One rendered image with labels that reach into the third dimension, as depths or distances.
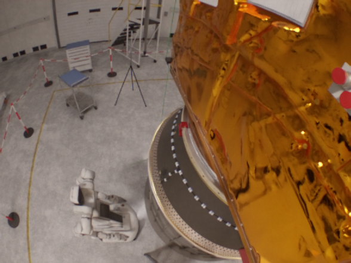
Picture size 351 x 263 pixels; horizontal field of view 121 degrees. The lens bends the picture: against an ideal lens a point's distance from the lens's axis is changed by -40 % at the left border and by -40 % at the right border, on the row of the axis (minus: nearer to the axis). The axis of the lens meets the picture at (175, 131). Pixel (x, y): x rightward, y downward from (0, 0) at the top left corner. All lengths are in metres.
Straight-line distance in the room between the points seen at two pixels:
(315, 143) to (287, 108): 0.15
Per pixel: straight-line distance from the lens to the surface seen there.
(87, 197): 1.44
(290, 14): 0.65
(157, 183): 1.58
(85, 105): 3.96
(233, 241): 1.49
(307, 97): 0.56
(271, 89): 0.64
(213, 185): 1.10
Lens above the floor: 2.66
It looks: 48 degrees down
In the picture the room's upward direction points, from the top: 13 degrees clockwise
